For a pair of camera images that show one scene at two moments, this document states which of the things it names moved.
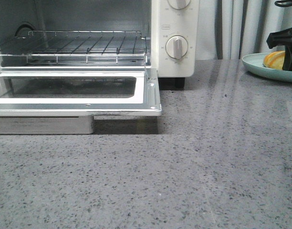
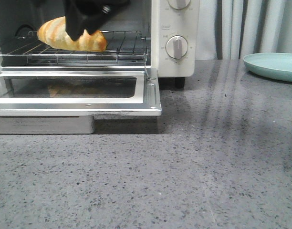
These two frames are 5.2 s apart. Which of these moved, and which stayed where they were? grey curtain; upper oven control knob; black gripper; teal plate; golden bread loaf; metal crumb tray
Moved: black gripper; golden bread loaf
Stayed: metal crumb tray; grey curtain; teal plate; upper oven control knob
